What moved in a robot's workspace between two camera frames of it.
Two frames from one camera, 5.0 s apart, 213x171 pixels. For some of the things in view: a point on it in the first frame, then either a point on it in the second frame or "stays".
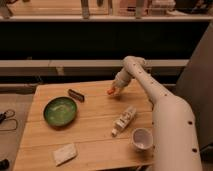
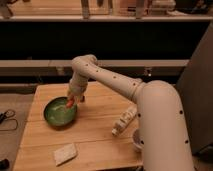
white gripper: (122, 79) -> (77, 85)
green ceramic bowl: (60, 111) stays
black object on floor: (4, 164) stays
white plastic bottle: (125, 118) stays
